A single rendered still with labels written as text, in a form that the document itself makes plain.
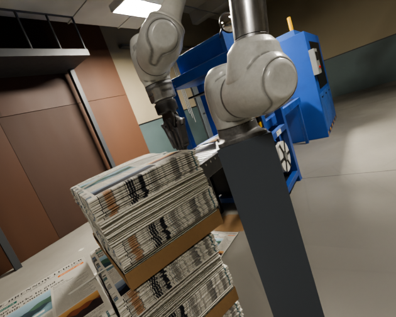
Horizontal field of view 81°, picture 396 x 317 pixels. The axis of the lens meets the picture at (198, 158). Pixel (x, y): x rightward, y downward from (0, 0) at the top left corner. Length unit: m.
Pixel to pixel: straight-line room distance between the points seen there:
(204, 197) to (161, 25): 0.43
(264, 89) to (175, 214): 0.38
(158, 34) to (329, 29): 9.07
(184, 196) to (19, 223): 3.79
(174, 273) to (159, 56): 0.52
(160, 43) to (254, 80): 0.24
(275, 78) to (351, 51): 8.86
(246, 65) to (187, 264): 0.53
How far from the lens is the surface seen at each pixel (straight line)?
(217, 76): 0.84
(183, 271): 0.65
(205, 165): 1.65
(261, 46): 0.69
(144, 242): 0.57
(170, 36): 0.60
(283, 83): 0.65
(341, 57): 9.48
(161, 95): 0.76
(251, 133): 0.85
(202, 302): 0.71
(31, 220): 4.30
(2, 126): 4.36
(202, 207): 0.62
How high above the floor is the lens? 1.15
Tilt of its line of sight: 11 degrees down
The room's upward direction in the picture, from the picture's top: 20 degrees counter-clockwise
